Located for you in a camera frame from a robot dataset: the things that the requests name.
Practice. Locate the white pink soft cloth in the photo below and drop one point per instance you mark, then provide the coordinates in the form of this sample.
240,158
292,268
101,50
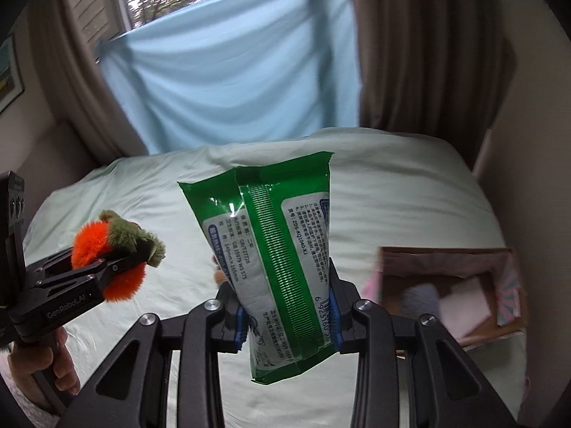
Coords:
464,306

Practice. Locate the framed wall picture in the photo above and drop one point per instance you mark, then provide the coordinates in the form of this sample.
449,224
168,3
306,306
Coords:
9,76

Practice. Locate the light blue hanging cloth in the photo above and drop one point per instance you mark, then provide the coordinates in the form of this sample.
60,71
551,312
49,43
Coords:
223,76

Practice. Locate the orange plush toy green top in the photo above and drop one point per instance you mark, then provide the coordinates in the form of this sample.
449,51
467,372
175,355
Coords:
111,249

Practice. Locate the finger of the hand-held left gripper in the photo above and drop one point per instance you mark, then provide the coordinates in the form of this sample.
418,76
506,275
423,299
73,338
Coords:
111,268
51,264

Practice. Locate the person's left hand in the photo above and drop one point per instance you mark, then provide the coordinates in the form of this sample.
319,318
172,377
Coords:
67,365

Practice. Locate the grey-blue plush item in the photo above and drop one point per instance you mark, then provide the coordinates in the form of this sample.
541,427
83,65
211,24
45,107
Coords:
419,296

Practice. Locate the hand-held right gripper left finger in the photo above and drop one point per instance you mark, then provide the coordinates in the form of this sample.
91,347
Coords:
239,323

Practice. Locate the green wet wipes pack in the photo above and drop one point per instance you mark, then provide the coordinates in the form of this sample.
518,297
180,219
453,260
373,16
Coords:
272,258

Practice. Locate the bed with pale green sheet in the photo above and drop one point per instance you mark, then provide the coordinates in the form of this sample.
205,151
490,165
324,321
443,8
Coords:
401,196

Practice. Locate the patterned cardboard box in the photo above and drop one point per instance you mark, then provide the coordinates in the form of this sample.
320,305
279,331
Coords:
499,294

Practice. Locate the beige curtain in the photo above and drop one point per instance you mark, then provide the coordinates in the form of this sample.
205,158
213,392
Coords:
67,53
419,44

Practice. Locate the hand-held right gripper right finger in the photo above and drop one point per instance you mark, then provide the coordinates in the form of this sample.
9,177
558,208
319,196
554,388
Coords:
333,321

